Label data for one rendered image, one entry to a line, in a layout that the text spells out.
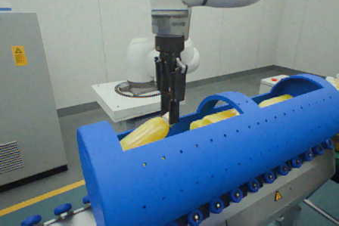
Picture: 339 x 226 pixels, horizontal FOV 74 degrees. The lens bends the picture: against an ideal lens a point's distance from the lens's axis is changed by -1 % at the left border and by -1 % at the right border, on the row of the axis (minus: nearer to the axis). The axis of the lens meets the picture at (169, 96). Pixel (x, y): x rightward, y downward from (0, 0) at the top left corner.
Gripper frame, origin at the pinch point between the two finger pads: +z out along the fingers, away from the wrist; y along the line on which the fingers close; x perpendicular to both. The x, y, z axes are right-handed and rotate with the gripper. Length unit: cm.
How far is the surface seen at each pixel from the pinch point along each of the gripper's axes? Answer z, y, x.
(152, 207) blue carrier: 10.0, 19.5, -15.5
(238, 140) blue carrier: 3.9, 17.2, 9.7
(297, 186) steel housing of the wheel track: 34, 19, 43
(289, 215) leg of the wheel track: 63, 13, 57
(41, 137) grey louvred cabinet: 77, -149, -39
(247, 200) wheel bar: 28.7, 17.0, 18.0
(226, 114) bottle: 2.7, 6.9, 15.4
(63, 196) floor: 121, -120, -33
